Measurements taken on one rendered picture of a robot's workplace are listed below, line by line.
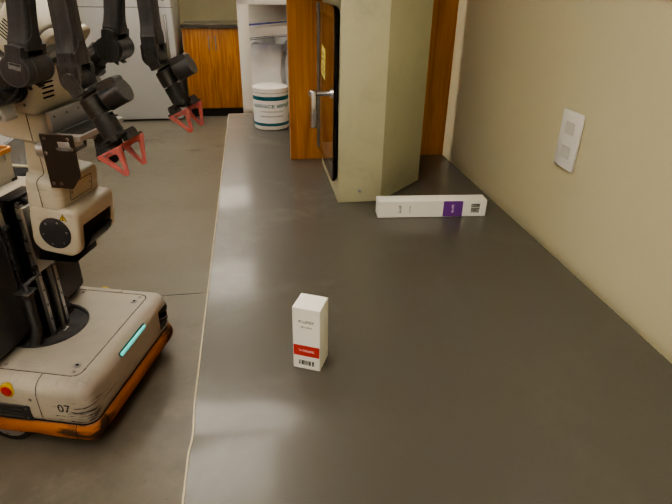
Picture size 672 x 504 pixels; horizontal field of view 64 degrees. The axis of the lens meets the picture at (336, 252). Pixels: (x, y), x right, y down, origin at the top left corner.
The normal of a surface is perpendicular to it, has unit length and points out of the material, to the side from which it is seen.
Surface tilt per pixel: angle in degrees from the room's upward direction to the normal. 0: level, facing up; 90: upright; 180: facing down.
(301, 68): 90
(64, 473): 0
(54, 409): 90
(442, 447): 0
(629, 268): 90
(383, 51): 90
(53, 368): 0
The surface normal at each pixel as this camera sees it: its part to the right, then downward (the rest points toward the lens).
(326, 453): 0.01, -0.89
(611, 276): -0.99, 0.06
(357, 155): 0.15, 0.46
